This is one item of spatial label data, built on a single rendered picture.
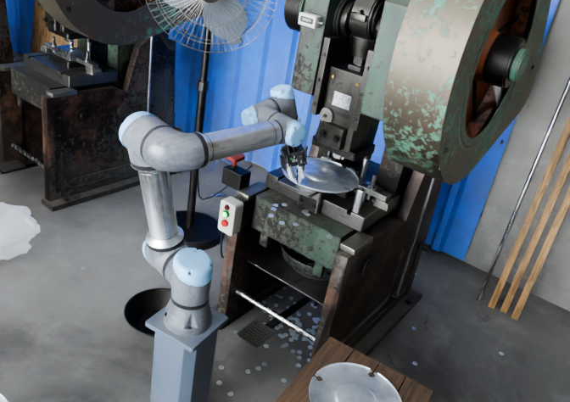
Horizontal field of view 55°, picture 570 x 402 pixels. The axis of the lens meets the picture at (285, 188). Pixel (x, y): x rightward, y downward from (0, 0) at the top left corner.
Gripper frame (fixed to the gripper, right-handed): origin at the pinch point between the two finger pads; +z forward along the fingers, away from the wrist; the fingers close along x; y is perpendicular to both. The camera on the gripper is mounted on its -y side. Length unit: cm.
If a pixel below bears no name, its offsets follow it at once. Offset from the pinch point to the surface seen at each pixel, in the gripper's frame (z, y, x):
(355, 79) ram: -28.5, -8.7, 27.4
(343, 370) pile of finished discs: 46, 47, -1
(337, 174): 7.1, -9.6, 16.7
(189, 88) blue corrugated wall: 32, -230, -40
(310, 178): 3.2, -4.2, 5.4
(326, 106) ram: -18.3, -15.3, 17.4
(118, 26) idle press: -43, -112, -60
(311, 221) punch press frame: 16.7, 3.4, 2.3
